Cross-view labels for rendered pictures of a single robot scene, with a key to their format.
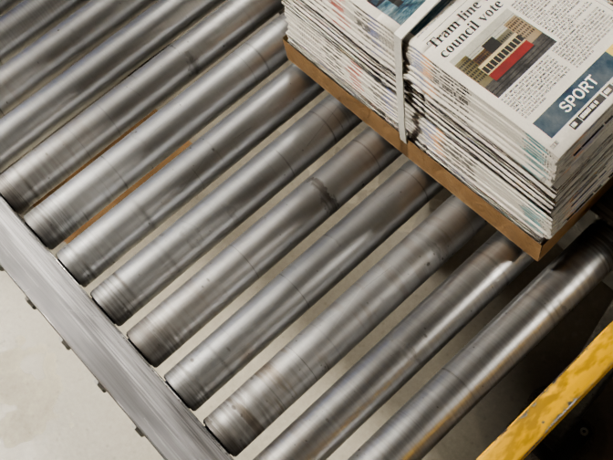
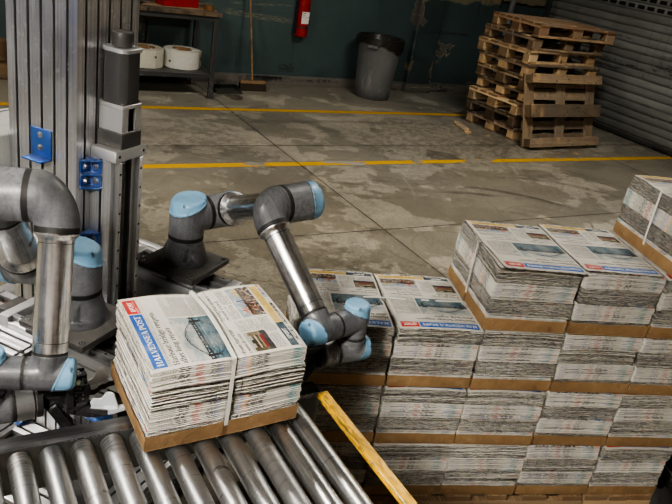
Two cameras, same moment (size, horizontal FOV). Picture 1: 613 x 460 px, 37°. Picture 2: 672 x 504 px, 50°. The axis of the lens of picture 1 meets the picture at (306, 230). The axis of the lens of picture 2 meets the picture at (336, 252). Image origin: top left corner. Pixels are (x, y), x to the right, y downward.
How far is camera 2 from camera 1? 128 cm
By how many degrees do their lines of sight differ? 68
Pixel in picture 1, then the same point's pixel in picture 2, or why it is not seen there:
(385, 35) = (226, 364)
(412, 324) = (303, 461)
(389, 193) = (238, 447)
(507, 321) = (314, 436)
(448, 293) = (295, 447)
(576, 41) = (267, 325)
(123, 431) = not seen: outside the picture
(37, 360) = not seen: outside the picture
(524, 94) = (279, 342)
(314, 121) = (184, 457)
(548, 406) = (355, 433)
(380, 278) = (278, 463)
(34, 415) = not seen: outside the picture
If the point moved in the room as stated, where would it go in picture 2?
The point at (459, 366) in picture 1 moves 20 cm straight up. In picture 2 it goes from (327, 455) to (340, 385)
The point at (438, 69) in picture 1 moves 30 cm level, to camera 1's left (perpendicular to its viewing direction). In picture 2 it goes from (254, 356) to (226, 443)
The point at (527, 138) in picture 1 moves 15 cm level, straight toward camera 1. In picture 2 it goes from (294, 350) to (349, 377)
